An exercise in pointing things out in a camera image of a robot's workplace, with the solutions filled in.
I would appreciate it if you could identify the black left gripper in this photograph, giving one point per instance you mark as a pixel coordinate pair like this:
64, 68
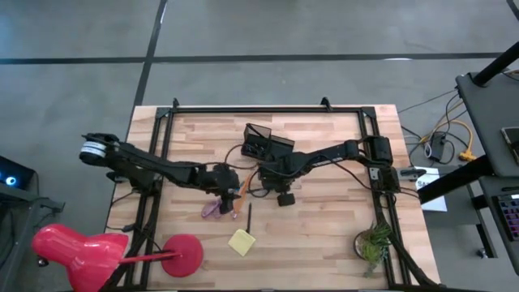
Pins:
221, 178

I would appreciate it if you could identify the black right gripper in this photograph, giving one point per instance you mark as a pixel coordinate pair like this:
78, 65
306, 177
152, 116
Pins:
280, 174

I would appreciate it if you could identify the orange pencil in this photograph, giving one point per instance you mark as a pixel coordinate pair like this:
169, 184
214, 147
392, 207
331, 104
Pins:
242, 194

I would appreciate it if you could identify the purple scissors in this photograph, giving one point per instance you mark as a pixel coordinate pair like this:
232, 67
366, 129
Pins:
211, 209

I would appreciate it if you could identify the thin black pen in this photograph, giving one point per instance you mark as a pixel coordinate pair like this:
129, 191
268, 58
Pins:
248, 219

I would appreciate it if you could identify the black mesh desk organizer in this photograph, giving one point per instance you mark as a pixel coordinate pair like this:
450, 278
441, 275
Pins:
280, 144

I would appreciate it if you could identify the yellow sticky note pad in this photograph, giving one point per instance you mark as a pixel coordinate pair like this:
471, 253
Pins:
242, 242

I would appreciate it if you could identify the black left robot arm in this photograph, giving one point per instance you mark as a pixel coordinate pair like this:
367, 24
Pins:
134, 160

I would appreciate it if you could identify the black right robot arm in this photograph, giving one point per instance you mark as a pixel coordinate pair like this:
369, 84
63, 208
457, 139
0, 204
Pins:
336, 152

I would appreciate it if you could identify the green potted plant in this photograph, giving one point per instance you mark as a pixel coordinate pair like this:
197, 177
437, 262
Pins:
375, 243

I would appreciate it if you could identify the white paper sheet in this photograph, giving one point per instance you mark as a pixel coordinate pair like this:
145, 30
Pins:
434, 203

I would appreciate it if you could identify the black power adapter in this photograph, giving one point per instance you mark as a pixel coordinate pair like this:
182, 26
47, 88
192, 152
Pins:
438, 148

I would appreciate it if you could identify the red desk lamp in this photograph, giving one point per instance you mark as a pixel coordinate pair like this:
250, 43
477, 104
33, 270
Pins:
81, 255

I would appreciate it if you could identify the black metal stand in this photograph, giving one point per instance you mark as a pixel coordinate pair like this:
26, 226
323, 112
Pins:
24, 211

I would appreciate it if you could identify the grey workstation desk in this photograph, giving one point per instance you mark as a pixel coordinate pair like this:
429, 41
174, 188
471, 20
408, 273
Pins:
486, 117

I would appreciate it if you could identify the black computer with blue light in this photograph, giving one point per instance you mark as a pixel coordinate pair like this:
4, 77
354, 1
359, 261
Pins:
16, 174

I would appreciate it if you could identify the smartphone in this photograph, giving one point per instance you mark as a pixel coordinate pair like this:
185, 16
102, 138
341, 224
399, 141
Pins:
511, 140

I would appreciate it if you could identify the backlit keyboard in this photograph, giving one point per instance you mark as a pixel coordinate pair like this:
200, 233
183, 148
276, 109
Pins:
511, 215

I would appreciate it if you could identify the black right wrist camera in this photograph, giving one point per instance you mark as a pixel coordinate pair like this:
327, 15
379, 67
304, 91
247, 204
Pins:
286, 199

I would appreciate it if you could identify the black aluminium table frame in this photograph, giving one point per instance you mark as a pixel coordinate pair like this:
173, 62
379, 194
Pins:
263, 110

